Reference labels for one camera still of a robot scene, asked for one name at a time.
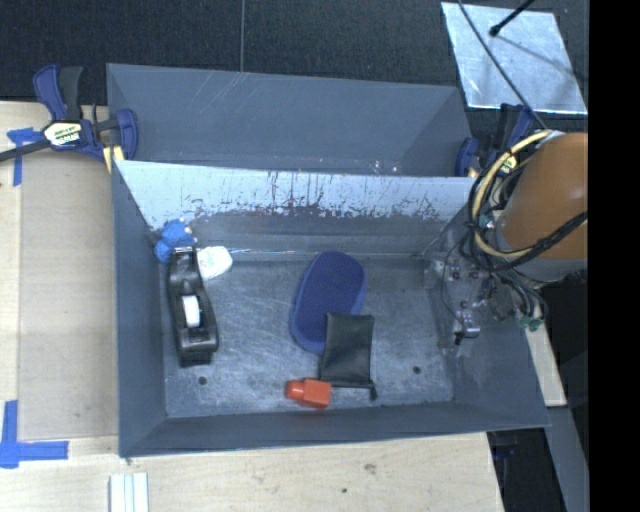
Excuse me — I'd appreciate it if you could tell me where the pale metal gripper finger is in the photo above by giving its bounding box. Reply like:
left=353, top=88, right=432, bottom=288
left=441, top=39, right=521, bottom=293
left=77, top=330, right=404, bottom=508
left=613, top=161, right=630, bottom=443
left=451, top=319, right=483, bottom=359

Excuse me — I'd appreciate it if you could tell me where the black pouch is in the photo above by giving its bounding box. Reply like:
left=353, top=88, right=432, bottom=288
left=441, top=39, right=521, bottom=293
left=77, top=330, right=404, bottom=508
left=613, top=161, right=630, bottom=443
left=317, top=312, right=379, bottom=402

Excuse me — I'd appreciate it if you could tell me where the blue oval bowl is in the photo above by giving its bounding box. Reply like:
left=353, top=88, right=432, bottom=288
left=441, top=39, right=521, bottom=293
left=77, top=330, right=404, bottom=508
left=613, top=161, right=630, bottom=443
left=287, top=250, right=368, bottom=357

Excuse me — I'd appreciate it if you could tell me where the red-orange plastic block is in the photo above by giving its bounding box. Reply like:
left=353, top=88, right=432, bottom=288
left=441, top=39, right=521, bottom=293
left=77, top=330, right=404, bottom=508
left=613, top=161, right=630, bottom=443
left=284, top=378, right=334, bottom=411

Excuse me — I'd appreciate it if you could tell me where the grey metal bin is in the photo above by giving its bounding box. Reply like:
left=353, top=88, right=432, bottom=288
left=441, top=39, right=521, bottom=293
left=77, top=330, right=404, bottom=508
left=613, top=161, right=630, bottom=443
left=104, top=62, right=554, bottom=459

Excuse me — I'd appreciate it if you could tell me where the white packet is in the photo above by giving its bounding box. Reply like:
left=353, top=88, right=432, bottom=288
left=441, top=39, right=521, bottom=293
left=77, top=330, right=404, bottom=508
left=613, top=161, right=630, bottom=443
left=195, top=245, right=234, bottom=282

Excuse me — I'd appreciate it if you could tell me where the black tape dispenser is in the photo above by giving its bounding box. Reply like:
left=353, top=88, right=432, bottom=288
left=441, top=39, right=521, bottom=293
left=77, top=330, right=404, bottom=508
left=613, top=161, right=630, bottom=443
left=165, top=248, right=221, bottom=369

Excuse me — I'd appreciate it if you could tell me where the blue toy figure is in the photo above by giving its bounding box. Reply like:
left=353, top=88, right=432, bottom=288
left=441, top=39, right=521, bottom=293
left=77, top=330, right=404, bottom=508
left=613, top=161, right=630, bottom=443
left=153, top=218, right=199, bottom=266

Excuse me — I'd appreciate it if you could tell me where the pale wood flat board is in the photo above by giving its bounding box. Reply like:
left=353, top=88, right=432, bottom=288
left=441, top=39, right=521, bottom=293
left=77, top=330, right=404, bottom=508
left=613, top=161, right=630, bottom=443
left=17, top=154, right=121, bottom=442

